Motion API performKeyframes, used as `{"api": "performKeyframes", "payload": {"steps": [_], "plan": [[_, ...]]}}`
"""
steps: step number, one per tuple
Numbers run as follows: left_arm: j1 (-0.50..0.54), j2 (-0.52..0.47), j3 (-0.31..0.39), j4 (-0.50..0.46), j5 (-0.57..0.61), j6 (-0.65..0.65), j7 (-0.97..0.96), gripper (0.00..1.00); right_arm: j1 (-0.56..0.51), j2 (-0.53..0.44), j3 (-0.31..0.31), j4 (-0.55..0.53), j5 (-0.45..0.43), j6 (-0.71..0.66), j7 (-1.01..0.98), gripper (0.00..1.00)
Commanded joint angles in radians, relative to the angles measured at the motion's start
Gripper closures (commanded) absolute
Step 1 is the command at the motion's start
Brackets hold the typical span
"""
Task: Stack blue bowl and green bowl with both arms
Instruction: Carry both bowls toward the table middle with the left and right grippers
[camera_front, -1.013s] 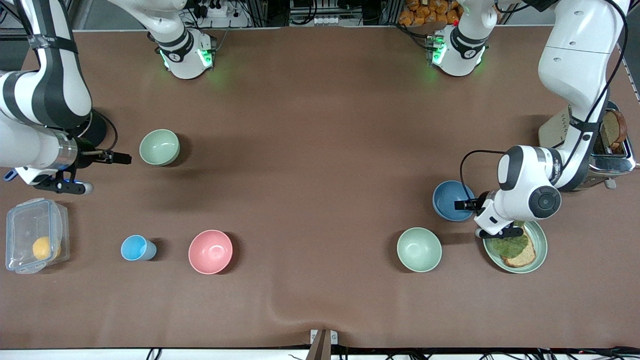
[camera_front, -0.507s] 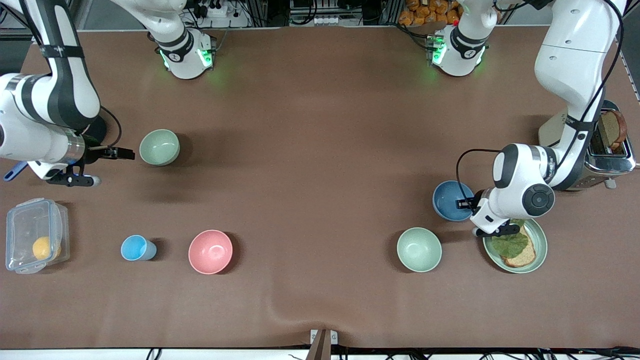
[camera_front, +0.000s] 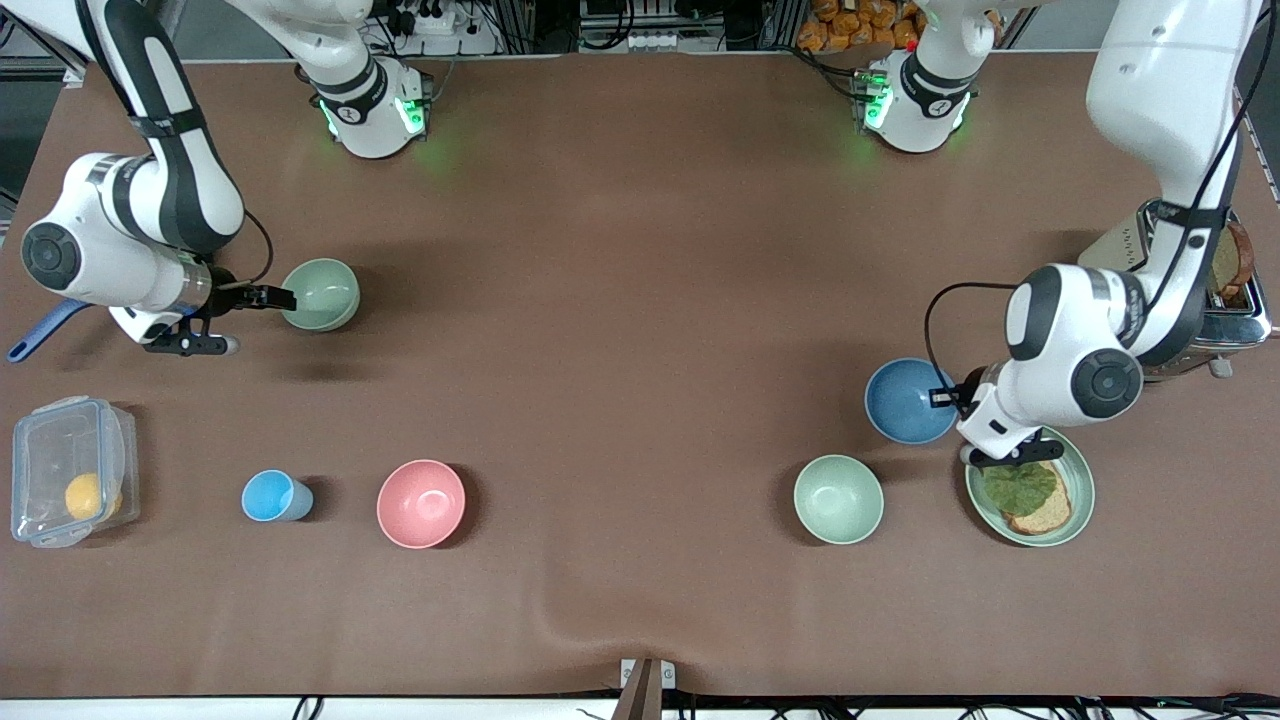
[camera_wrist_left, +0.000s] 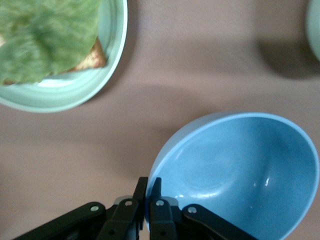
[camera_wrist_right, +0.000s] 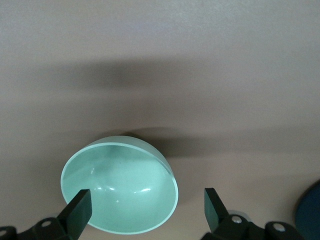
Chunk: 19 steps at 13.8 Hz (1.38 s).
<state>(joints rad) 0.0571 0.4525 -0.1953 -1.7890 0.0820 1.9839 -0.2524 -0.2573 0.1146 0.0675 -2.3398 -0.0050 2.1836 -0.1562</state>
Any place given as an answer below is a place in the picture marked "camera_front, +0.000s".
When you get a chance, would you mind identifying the blue bowl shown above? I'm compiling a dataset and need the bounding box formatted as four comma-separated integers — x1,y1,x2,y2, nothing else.
865,358,960,445

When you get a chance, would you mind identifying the light green bowl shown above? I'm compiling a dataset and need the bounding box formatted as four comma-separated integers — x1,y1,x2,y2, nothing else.
794,455,885,545
281,258,360,332

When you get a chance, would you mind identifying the pink bowl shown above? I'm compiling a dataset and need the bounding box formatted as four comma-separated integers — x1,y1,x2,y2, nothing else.
377,460,467,549

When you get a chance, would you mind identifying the green lettuce leaf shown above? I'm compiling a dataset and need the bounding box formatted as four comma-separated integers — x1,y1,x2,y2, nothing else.
983,460,1059,518

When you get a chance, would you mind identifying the brown bread slice on plate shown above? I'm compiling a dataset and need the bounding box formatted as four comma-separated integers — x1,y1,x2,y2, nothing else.
998,460,1073,536

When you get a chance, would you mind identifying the light green plate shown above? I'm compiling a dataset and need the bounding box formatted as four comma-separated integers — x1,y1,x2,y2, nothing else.
966,428,1096,548

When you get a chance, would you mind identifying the light blue cup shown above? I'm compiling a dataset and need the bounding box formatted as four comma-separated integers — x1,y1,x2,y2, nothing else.
241,470,314,523

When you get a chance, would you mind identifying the clear plastic lidded container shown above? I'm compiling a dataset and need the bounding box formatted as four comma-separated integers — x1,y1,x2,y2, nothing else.
11,396,140,549

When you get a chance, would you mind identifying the yellow lemon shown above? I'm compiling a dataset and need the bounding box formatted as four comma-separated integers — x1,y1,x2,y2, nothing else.
65,472,123,521

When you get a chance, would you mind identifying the beige chrome toaster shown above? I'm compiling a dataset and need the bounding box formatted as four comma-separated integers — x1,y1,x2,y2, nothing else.
1078,200,1273,382

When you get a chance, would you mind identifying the brown bread slice in toaster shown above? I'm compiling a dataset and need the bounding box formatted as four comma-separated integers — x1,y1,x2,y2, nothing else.
1205,222,1257,306

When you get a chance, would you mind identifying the brown tablecloth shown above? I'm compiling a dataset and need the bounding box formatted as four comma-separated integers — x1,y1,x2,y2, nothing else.
0,50,1280,699

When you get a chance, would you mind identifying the long white power strip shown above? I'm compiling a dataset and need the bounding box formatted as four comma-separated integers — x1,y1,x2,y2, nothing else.
580,30,723,54

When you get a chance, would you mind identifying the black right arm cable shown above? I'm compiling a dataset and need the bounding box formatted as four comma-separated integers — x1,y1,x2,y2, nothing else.
238,208,275,289

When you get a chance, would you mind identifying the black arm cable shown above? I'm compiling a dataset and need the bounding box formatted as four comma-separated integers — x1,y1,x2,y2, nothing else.
924,0,1280,413
238,208,275,289

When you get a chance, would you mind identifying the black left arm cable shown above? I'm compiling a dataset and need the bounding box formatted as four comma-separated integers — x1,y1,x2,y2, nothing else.
924,0,1280,413

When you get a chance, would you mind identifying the black saucepan with blue handle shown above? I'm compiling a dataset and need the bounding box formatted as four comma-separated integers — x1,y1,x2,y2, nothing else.
8,298,93,363

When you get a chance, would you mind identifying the metal table bracket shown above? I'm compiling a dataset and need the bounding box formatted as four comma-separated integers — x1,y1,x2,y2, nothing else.
620,658,677,720

